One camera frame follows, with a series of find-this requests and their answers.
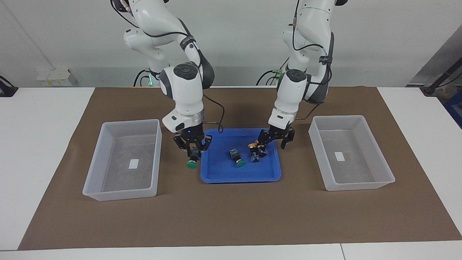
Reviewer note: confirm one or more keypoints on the brown table mat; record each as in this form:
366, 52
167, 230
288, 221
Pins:
231, 216

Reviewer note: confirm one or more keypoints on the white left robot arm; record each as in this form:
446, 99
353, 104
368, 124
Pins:
292, 94

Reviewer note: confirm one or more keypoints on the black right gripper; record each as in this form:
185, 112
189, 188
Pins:
189, 134

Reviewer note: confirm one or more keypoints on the blue object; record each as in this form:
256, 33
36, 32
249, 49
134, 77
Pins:
454, 108

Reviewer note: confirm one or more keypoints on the black slanted pole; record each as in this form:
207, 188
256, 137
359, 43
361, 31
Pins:
440, 77

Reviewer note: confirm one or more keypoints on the yellow push button switch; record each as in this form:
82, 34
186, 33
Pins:
264, 154
255, 157

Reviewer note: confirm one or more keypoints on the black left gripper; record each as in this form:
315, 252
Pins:
279, 132

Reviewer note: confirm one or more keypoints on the white paper label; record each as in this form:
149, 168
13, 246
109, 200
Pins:
134, 164
339, 156

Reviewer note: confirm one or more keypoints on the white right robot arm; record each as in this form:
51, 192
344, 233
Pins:
186, 94

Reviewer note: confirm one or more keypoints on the translucent white plastic box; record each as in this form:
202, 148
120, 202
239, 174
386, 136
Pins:
119, 180
353, 173

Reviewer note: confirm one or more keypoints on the blue plastic tray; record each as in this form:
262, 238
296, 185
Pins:
223, 169

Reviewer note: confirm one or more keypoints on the green push button switch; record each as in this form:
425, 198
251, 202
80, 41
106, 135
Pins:
239, 162
192, 164

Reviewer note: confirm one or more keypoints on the white boxes by wall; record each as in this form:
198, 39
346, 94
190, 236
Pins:
56, 77

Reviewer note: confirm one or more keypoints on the black desk object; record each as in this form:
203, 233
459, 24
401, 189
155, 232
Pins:
6, 88

